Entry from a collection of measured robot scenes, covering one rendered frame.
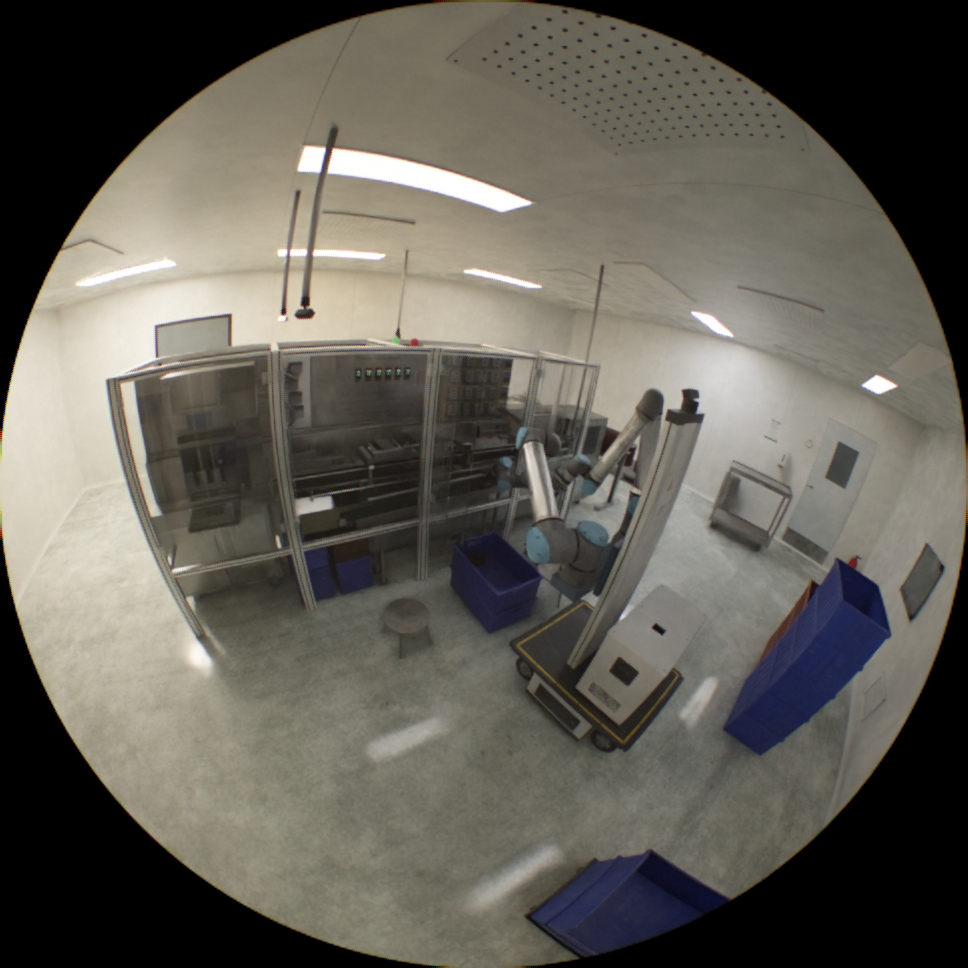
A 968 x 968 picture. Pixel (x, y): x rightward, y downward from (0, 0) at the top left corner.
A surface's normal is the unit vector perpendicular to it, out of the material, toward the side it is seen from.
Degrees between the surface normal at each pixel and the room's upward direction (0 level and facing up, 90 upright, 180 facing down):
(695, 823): 0
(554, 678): 0
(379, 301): 90
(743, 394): 90
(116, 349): 90
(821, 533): 90
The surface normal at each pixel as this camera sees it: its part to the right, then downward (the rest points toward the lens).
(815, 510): -0.81, 0.16
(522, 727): 0.13, -0.89
